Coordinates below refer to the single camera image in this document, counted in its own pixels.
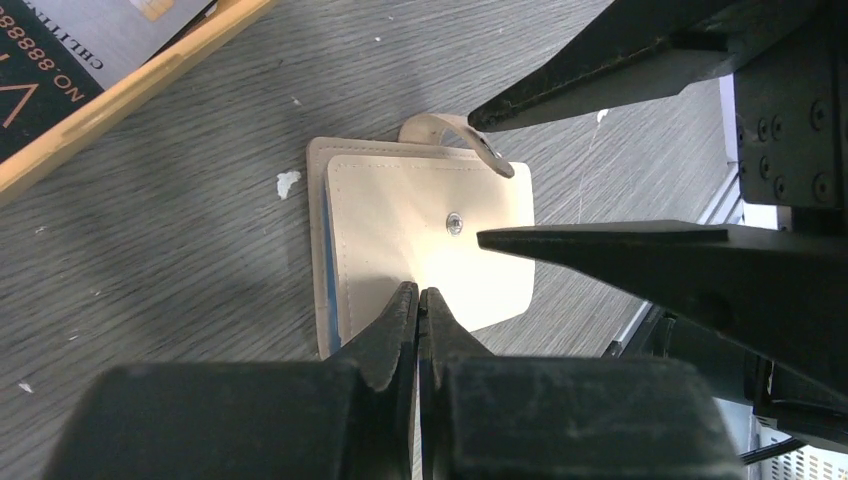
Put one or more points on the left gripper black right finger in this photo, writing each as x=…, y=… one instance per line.
x=485, y=416

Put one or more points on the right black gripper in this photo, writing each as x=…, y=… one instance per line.
x=791, y=94

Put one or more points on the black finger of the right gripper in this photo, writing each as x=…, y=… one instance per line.
x=781, y=295

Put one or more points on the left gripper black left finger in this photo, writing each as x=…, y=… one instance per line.
x=349, y=416

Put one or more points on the beige leather card holder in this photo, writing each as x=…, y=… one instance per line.
x=386, y=212

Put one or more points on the yellow oval tray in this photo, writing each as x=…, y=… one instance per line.
x=57, y=145

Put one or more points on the silver credit card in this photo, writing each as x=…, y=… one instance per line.
x=113, y=38

